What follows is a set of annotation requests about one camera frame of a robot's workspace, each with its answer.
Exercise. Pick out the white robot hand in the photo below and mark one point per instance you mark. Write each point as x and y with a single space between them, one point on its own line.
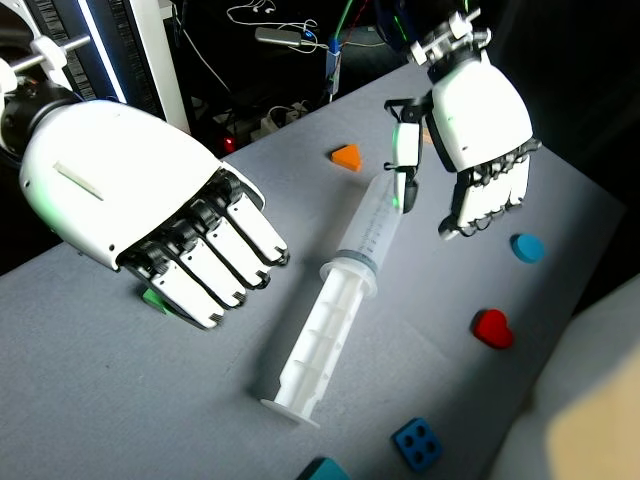
480 115
115 175

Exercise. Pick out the white and black computer tower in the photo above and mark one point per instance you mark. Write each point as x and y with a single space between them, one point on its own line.
155 55

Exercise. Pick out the green cube block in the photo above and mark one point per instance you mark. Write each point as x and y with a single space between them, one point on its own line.
152 299

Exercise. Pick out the orange triangle block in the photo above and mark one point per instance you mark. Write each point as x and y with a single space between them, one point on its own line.
346 159

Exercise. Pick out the blue round block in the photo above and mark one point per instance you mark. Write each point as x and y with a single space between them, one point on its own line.
527 249

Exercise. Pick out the blue circuit board adapter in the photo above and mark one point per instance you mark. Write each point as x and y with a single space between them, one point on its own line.
334 62

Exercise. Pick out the white power strip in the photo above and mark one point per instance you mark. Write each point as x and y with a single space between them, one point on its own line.
282 117

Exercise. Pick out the grey usb hub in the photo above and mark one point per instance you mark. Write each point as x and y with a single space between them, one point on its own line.
280 37

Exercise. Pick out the red heart block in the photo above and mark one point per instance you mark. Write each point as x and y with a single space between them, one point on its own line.
492 330

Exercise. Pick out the grey table cloth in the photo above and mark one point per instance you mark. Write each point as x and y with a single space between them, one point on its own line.
150 400

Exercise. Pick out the white cushion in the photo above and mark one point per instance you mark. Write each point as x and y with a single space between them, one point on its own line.
575 360

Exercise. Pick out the blue four-hole block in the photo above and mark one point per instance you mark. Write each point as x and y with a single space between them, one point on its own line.
417 445

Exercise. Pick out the teal block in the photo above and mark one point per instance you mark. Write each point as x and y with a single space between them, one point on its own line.
325 471

